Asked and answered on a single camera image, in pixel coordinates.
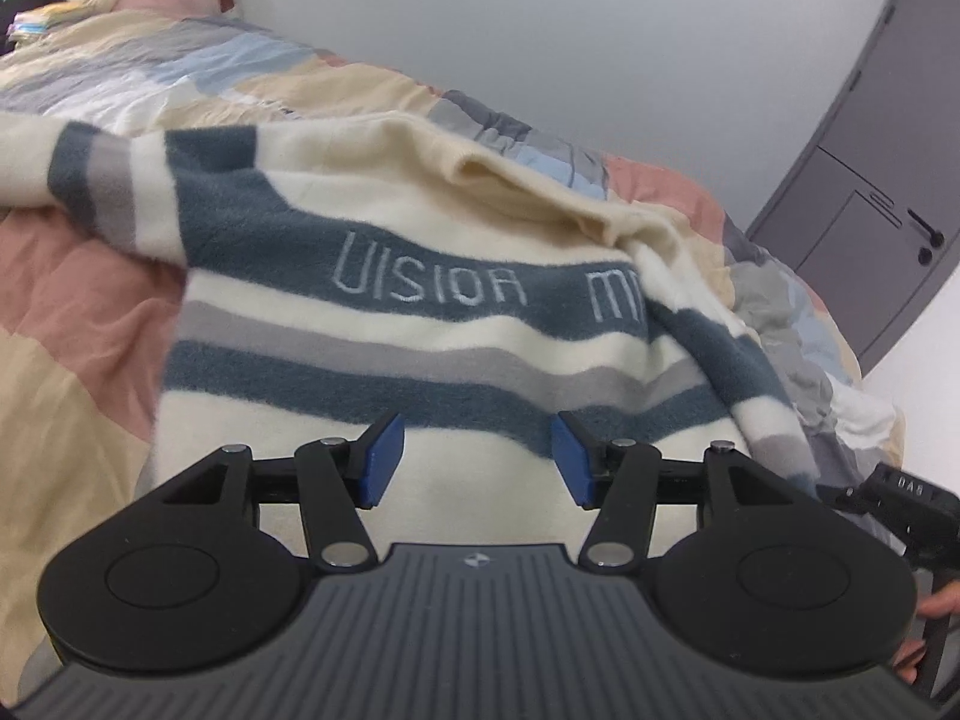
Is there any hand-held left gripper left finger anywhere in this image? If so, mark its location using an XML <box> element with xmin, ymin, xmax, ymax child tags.
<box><xmin>150</xmin><ymin>411</ymin><xmax>406</xmax><ymax>575</ymax></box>

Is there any stack of books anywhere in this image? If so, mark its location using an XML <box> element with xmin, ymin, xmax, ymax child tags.
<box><xmin>6</xmin><ymin>4</ymin><xmax>76</xmax><ymax>42</ymax></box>

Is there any cream striped fleece sweater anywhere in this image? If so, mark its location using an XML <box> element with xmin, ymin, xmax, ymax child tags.
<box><xmin>0</xmin><ymin>111</ymin><xmax>826</xmax><ymax>563</ymax></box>

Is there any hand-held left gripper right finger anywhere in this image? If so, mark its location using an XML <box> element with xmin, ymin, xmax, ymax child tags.
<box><xmin>551</xmin><ymin>412</ymin><xmax>807</xmax><ymax>575</ymax></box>

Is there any black door handle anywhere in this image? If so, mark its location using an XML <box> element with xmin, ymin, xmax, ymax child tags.
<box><xmin>904</xmin><ymin>208</ymin><xmax>947</xmax><ymax>267</ymax></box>

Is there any grey door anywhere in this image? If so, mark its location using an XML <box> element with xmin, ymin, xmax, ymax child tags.
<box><xmin>745</xmin><ymin>0</ymin><xmax>960</xmax><ymax>376</ymax></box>

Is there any patchwork quilt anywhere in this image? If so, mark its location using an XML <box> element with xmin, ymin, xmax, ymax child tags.
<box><xmin>0</xmin><ymin>11</ymin><xmax>905</xmax><ymax>698</ymax></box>

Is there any person's right hand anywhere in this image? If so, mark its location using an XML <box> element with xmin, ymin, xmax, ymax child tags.
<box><xmin>895</xmin><ymin>589</ymin><xmax>960</xmax><ymax>685</ymax></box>

